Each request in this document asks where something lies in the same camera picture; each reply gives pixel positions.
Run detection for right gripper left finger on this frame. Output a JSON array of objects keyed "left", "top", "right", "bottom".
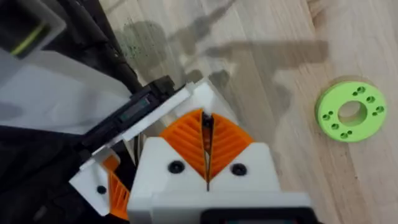
[{"left": 128, "top": 108, "right": 209, "bottom": 202}]

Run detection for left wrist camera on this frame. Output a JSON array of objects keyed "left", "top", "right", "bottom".
[{"left": 0, "top": 0, "right": 67, "bottom": 60}]

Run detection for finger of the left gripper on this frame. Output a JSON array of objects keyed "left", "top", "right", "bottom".
[
  {"left": 167, "top": 78, "right": 239, "bottom": 124},
  {"left": 68, "top": 148, "right": 131, "bottom": 221}
]

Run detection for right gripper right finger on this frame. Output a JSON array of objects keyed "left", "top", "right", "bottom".
[{"left": 206, "top": 113, "right": 281, "bottom": 192}]

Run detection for green disc with holes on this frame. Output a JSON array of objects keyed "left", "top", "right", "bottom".
[{"left": 315, "top": 81, "right": 387, "bottom": 144}]

